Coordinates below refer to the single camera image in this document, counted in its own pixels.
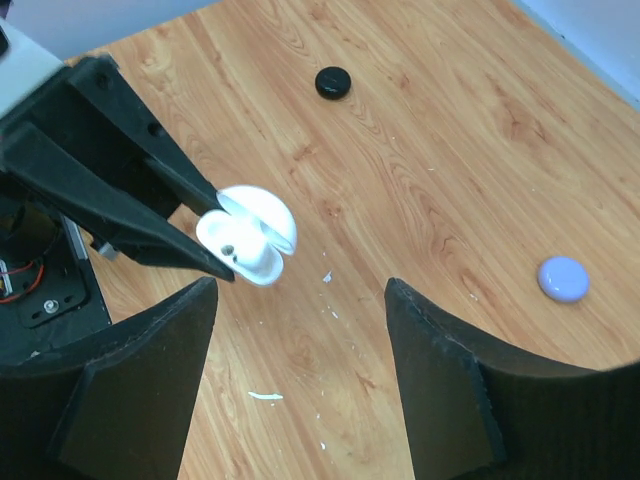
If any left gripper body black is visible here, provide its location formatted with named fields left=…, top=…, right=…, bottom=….
left=1, top=56, right=180, bottom=222

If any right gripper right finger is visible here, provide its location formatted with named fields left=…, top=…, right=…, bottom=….
left=385, top=278, right=639, bottom=479

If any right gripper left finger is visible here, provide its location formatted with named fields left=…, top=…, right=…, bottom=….
left=1, top=277, right=218, bottom=479

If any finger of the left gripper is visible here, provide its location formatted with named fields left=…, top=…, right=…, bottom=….
left=1, top=122, right=235, bottom=282
left=137, top=135, right=222, bottom=213

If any white earbud charging case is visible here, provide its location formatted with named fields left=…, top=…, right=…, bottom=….
left=196, top=185, right=298, bottom=287

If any purple earbud charging case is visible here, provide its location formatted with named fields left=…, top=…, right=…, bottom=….
left=537, top=256, right=590, bottom=303

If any black earbud charging case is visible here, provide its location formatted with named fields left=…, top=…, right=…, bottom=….
left=314, top=66, right=352, bottom=100

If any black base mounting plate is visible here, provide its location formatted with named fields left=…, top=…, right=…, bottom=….
left=1, top=193, right=111, bottom=366

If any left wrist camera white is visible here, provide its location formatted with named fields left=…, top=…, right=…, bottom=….
left=1, top=19, right=64, bottom=117

